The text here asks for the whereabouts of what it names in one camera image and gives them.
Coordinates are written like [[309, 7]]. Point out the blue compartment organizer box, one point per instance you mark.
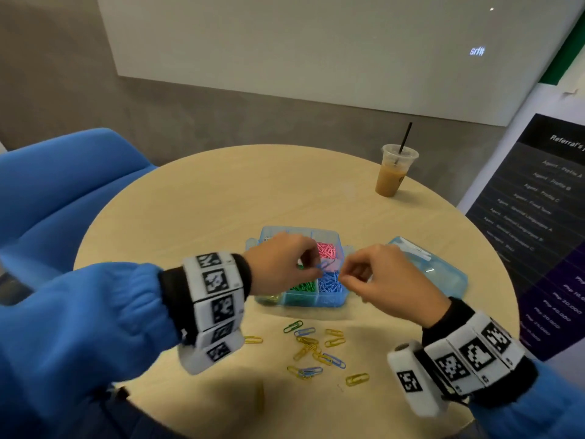
[[270, 235]]

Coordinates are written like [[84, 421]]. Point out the black drinking straw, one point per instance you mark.
[[405, 137]]

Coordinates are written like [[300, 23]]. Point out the wrist marker band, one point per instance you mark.
[[215, 292], [475, 352]]

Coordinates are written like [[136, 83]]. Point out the left wrist marker band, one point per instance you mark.
[[215, 292]]

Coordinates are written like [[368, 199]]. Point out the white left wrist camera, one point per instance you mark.
[[210, 352]]

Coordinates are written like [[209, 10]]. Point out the person's right hand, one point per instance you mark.
[[393, 283]]

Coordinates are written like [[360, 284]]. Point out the bunch of green paper clips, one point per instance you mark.
[[303, 286]]

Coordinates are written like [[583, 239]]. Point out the round wooden table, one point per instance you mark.
[[183, 205]]

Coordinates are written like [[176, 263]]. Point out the right wrist marker band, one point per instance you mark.
[[475, 352]]

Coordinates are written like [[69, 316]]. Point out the person's left forearm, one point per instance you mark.
[[82, 333]]

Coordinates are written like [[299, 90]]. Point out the blue upholstered chair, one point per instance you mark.
[[55, 196]]

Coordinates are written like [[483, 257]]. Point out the bunch of pink paper clips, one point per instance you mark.
[[327, 250]]

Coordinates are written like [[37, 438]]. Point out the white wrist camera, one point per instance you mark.
[[210, 352], [409, 381]]

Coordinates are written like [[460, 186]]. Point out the white wall board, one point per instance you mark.
[[347, 41]]

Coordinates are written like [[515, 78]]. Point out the iced coffee plastic cup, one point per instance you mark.
[[390, 181]]

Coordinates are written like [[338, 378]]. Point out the person's left hand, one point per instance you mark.
[[279, 262]]

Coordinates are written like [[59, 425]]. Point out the pile of coloured paper clips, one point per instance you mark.
[[309, 343]]

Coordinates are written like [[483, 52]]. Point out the bunch of blue paper clips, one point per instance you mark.
[[330, 283]]

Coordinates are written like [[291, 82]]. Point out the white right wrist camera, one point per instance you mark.
[[409, 381]]

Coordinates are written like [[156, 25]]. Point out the standing poster banner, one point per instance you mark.
[[548, 224]]

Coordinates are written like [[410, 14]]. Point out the blue transparent box lid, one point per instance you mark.
[[439, 269]]

